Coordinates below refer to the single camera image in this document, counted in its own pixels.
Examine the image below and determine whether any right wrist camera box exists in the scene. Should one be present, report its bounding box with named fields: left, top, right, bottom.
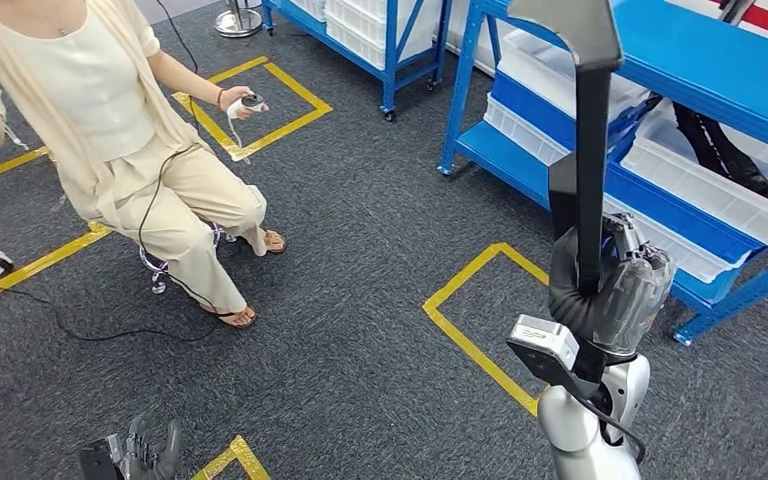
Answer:
left=505, top=313, right=609, bottom=400

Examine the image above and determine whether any black plastic trim part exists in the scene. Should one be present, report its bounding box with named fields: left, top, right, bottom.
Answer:
left=672, top=102, right=768, bottom=205

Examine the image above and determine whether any chrome stool base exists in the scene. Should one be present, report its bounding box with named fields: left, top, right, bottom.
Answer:
left=136, top=221, right=240, bottom=297

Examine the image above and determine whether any yellow floor tape square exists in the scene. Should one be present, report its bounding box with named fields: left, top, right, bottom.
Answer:
left=0, top=146, right=115, bottom=317
left=190, top=435, right=271, bottom=480
left=422, top=241, right=552, bottom=419
left=171, top=56, right=334, bottom=164

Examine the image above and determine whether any long black cable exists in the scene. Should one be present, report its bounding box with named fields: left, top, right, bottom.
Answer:
left=0, top=0, right=221, bottom=344

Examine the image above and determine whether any blue metal shelf rack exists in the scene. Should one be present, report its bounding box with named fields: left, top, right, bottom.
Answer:
left=261, top=0, right=455, bottom=124
left=436, top=0, right=768, bottom=347

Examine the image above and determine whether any white handheld controller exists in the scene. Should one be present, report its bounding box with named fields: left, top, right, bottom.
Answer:
left=226, top=93, right=268, bottom=164

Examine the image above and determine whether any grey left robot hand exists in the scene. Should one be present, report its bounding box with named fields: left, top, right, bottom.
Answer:
left=122, top=413, right=185, bottom=480

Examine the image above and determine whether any person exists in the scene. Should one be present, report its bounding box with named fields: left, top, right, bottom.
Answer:
left=0, top=0, right=288, bottom=331

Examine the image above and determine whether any black plastic frame part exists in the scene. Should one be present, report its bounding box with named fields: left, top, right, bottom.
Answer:
left=508, top=0, right=624, bottom=296

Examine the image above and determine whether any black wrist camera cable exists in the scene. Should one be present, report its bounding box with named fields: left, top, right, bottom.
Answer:
left=569, top=390, right=648, bottom=465

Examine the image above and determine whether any person's left hand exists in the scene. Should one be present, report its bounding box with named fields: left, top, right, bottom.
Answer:
left=218, top=84, right=271, bottom=123

